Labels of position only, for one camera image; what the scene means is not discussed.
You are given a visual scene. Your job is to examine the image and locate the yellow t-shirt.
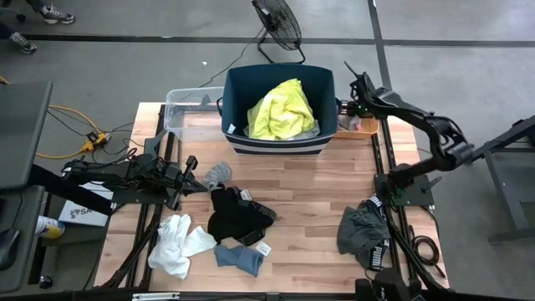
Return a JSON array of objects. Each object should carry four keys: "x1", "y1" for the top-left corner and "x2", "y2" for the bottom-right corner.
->
[{"x1": 246, "y1": 78, "x2": 318, "y2": 141}]

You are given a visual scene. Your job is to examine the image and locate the dark grey side table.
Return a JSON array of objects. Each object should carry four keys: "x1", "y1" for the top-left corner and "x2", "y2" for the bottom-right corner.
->
[{"x1": 0, "y1": 81, "x2": 54, "y2": 191}]

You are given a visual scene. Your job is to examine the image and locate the silver frame bracket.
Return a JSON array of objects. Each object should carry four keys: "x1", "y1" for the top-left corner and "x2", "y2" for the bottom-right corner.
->
[{"x1": 132, "y1": 292, "x2": 181, "y2": 301}]

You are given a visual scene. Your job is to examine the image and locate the black fan cable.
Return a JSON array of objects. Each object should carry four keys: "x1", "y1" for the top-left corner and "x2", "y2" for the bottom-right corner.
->
[{"x1": 198, "y1": 27, "x2": 268, "y2": 89}]

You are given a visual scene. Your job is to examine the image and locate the dark grey Puma boxers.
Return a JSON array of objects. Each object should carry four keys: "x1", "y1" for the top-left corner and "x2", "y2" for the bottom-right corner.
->
[{"x1": 336, "y1": 195, "x2": 392, "y2": 273}]

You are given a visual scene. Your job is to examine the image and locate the white cloth garment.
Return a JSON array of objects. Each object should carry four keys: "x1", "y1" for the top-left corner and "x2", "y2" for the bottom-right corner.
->
[{"x1": 147, "y1": 213, "x2": 219, "y2": 280}]

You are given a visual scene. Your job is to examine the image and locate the coiled black cable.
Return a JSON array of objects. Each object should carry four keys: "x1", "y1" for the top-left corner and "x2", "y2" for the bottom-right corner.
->
[{"x1": 409, "y1": 225, "x2": 447, "y2": 279}]

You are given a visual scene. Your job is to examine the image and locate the orange plastic bin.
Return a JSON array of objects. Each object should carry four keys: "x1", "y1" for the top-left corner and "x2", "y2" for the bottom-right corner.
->
[{"x1": 334, "y1": 112, "x2": 380, "y2": 140}]

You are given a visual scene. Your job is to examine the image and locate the black floor cable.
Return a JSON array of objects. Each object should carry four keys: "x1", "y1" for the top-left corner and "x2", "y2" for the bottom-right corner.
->
[{"x1": 45, "y1": 108, "x2": 141, "y2": 165}]

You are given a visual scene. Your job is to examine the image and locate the black metal stand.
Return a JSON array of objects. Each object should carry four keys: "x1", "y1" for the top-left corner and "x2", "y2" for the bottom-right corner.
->
[{"x1": 461, "y1": 115, "x2": 535, "y2": 246}]

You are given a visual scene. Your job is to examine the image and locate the black diagonal frame brace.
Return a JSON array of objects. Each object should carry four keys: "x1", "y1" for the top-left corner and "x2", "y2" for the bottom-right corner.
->
[{"x1": 27, "y1": 165, "x2": 114, "y2": 217}]

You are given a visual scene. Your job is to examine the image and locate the grey computer desk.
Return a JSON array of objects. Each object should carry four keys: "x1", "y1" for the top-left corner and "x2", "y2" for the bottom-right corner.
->
[{"x1": 0, "y1": 186, "x2": 46, "y2": 293}]

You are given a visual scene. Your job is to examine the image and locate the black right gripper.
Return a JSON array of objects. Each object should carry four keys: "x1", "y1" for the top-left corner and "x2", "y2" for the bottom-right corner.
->
[{"x1": 339, "y1": 61, "x2": 380, "y2": 122}]

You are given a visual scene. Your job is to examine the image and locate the person's shoe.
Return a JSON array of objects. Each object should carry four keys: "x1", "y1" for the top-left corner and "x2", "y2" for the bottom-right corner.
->
[
  {"x1": 8, "y1": 31, "x2": 38, "y2": 55},
  {"x1": 39, "y1": 3, "x2": 76, "y2": 24}
]

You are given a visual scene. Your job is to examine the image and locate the black floor fan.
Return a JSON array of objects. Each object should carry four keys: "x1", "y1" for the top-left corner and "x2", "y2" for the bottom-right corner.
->
[{"x1": 252, "y1": 0, "x2": 307, "y2": 65}]

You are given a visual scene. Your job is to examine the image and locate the navy white striped fabric basket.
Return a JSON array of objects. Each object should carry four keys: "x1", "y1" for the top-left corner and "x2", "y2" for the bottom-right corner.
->
[{"x1": 217, "y1": 62, "x2": 343, "y2": 156}]

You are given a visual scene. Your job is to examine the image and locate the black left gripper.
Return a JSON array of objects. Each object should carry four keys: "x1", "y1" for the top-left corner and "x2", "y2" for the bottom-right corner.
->
[{"x1": 156, "y1": 155, "x2": 209, "y2": 212}]

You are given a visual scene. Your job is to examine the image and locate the white printed box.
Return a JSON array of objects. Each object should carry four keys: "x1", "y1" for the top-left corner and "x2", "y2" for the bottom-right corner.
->
[{"x1": 57, "y1": 181, "x2": 115, "y2": 228}]

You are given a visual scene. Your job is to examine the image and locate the black briefs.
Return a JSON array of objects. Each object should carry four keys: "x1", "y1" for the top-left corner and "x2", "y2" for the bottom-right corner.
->
[{"x1": 207, "y1": 183, "x2": 278, "y2": 247}]

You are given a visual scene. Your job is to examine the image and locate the blue sock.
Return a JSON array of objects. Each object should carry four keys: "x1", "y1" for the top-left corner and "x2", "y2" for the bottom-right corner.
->
[{"x1": 214, "y1": 243, "x2": 265, "y2": 278}]

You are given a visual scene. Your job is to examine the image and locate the black aluminium table frame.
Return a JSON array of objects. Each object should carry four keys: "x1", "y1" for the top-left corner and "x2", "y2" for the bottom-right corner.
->
[{"x1": 94, "y1": 103, "x2": 451, "y2": 301}]

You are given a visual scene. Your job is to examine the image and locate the white yellow spray can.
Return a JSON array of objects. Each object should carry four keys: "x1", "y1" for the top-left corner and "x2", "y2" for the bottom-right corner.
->
[{"x1": 34, "y1": 215, "x2": 66, "y2": 240}]

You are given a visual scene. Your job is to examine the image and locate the clear plastic bin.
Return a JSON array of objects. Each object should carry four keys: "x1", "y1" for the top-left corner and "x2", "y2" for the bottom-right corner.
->
[{"x1": 163, "y1": 86, "x2": 227, "y2": 143}]

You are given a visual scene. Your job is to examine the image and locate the yellow extension cord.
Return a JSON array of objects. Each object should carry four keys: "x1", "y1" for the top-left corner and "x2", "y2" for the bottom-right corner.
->
[{"x1": 35, "y1": 104, "x2": 112, "y2": 161}]

